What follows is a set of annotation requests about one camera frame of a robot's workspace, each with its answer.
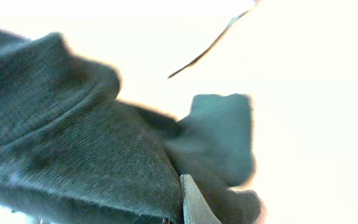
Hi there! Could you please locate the black t-shirt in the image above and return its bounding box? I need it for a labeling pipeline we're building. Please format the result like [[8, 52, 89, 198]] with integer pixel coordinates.
[[0, 30, 261, 223]]

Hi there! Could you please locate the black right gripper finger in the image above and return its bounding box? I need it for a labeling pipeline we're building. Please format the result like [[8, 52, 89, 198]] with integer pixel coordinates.
[[180, 174, 222, 224]]

